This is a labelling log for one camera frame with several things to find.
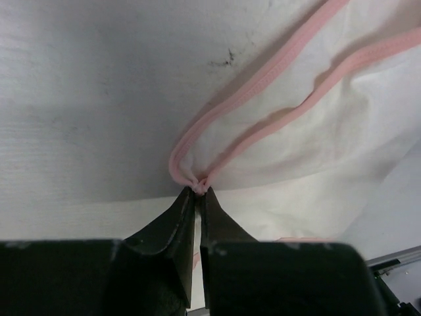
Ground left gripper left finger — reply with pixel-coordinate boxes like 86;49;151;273
108;188;195;309

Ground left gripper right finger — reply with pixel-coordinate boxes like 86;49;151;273
199;188;262;309

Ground white underwear pink trim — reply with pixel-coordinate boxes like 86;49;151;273
169;1;420;259

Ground aluminium rail frame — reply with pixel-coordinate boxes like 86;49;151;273
187;244;421;316

